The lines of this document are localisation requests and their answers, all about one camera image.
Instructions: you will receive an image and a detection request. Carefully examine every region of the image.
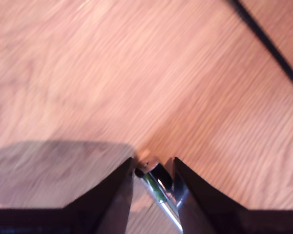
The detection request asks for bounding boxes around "metallic silver laser pointer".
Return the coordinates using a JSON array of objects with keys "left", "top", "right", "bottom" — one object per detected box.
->
[{"left": 133, "top": 156, "right": 189, "bottom": 232}]

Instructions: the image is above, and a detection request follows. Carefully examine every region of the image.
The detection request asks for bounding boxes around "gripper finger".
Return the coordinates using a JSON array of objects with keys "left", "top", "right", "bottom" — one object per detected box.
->
[
  {"left": 173, "top": 157, "right": 247, "bottom": 234},
  {"left": 63, "top": 157, "right": 134, "bottom": 234}
]

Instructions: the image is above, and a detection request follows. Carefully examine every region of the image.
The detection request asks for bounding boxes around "thick black table cable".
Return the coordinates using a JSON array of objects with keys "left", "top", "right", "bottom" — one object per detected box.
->
[{"left": 226, "top": 0, "right": 293, "bottom": 95}]

